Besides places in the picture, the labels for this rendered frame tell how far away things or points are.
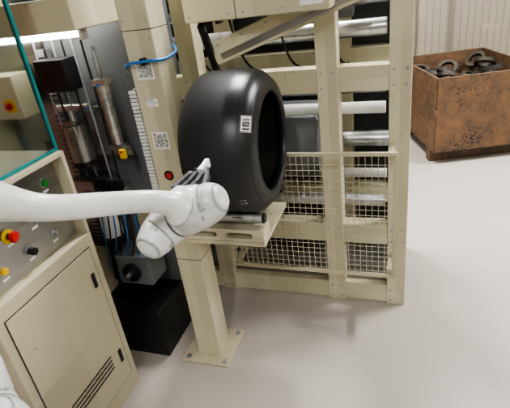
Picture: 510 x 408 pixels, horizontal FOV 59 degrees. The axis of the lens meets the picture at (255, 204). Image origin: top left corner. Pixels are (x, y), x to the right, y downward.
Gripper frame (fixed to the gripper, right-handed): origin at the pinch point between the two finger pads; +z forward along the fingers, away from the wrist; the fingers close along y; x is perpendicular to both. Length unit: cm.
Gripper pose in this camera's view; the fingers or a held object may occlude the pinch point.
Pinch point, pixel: (204, 167)
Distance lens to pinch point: 151.3
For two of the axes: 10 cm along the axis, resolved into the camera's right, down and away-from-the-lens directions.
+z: 2.8, -5.9, 7.6
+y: -9.5, -0.3, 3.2
